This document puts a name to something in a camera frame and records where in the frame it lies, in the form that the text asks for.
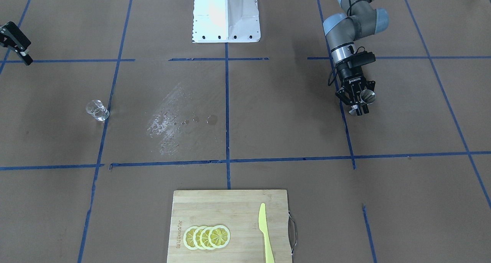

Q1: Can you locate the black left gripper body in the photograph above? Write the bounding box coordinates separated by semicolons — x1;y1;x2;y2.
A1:
336;62;376;106

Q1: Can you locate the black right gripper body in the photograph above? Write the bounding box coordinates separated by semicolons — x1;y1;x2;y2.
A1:
0;21;33;66

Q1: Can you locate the steel jigger measuring cup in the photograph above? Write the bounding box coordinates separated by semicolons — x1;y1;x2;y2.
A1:
358;89;376;105

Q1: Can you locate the clear glass beaker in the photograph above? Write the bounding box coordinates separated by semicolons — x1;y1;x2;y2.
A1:
85;100;110;122

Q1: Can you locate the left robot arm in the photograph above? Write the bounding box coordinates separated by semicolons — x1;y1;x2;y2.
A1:
323;0;389;116

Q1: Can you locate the yellow plastic knife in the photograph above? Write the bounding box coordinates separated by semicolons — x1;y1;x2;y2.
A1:
258;202;275;263

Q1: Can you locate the wooden cutting board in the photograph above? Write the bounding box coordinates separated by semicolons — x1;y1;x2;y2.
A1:
166;189;293;263

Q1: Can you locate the lemon slice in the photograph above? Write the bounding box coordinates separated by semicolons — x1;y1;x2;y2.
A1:
192;226;207;250
200;227;215;250
184;226;198;250
208;225;231;248

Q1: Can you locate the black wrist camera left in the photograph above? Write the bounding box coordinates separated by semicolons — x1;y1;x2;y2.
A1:
346;51;376;68

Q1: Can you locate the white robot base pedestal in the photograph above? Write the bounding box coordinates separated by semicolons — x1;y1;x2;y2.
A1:
192;0;261;43

